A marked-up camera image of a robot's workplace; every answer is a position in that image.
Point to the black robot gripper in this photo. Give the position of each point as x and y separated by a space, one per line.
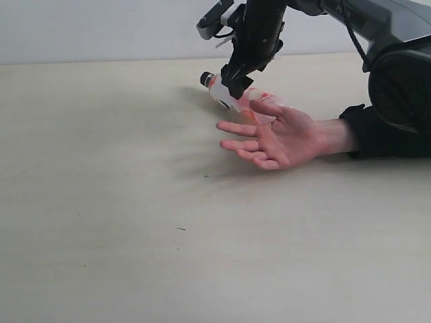
255 43

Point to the pink peach drink bottle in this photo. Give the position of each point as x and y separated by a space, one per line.
221 95

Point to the black sleeved forearm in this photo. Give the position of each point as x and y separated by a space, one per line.
377 139

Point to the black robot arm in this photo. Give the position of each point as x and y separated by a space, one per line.
392 38

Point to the person's open bare hand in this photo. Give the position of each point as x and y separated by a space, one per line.
292 139

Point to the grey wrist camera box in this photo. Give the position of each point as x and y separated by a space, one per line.
217 18

